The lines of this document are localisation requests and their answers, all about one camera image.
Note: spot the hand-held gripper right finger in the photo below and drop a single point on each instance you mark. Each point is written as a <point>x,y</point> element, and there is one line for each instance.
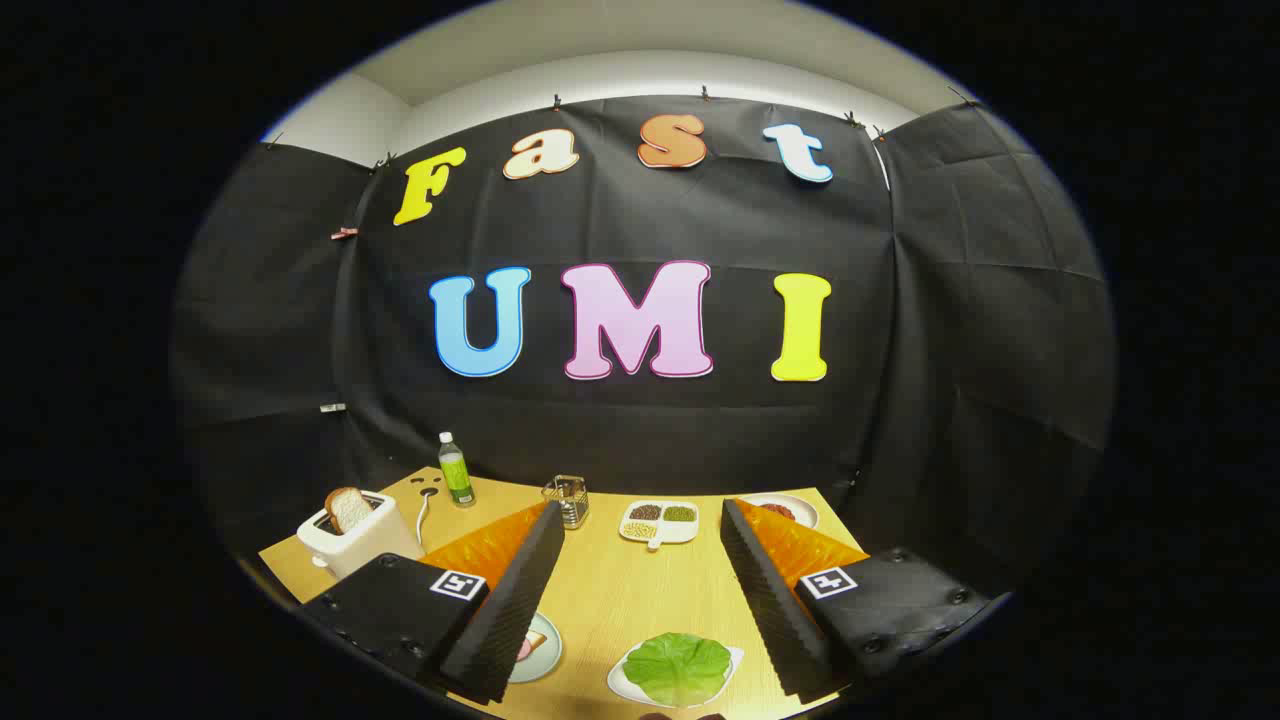
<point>770,600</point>

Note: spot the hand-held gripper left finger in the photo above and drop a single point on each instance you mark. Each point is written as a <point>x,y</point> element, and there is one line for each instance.
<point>510,610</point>

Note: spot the green lettuce leaf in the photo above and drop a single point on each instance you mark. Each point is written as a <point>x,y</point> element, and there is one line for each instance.
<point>678,668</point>

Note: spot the toasted bread slice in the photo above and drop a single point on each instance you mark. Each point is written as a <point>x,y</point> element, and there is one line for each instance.
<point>350,510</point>

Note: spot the white bread slice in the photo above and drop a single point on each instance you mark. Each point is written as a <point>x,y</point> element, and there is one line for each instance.
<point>537,640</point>

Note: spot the pale teal round plate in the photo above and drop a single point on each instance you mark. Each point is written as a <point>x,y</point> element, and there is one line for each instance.
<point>545,665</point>

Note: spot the red meat slice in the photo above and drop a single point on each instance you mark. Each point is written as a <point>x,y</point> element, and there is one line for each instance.
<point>780,511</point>

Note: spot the white oval meat plate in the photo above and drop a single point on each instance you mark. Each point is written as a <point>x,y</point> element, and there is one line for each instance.
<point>805,515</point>

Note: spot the pile of green mung beans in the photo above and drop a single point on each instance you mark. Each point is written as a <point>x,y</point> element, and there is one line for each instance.
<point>680,514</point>

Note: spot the white divided dish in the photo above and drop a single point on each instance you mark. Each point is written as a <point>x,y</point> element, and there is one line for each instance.
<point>660,530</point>

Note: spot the white rectangular plate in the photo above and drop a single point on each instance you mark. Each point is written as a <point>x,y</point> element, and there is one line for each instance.
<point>625,685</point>

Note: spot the green label drink bottle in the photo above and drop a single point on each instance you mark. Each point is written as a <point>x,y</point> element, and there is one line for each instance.
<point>456,475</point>

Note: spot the pile of yellow soybeans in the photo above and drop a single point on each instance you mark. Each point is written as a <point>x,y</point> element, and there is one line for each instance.
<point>640,529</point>

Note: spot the pile of dark red beans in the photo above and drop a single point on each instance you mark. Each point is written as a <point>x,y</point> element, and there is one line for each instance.
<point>646,512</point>

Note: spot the white toaster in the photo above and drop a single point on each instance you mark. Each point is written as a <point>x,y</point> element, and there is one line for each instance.
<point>360,550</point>

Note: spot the black backdrop cloth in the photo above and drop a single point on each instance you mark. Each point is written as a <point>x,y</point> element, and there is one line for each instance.
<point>700,440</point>

